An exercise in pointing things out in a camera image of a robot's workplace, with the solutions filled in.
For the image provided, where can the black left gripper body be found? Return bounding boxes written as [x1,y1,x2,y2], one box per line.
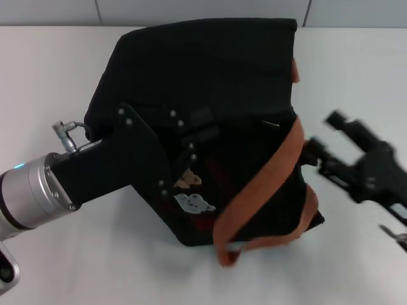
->
[50,102,173,208]

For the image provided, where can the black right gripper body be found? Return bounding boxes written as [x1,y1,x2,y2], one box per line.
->
[348,140,407,227]

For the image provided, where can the black food bag orange handles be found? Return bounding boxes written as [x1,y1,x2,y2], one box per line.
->
[83,18,326,268]

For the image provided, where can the right gripper cable with connector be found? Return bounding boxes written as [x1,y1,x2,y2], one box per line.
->
[379,223,407,252]

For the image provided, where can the gripper cable with connector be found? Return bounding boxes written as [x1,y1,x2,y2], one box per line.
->
[379,223,407,252]
[51,118,97,156]

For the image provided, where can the left gripper cable with connector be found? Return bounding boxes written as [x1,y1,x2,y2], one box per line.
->
[51,118,97,156]

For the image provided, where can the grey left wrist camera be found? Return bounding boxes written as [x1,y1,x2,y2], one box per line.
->
[0,242,21,292]

